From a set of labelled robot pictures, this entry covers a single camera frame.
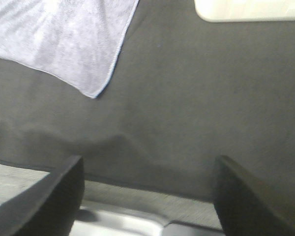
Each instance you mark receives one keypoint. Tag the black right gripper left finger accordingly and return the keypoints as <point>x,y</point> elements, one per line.
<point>49,207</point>

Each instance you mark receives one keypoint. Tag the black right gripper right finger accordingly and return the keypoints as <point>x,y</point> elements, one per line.
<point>246,206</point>

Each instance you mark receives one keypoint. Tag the blue-grey microfibre towel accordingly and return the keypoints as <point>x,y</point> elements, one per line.
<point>77,41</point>

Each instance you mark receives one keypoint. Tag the black table cloth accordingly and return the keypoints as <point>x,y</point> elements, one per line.
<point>184,92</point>

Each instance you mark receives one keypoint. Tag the white lidded storage basket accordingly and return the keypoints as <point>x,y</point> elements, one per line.
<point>245,10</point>

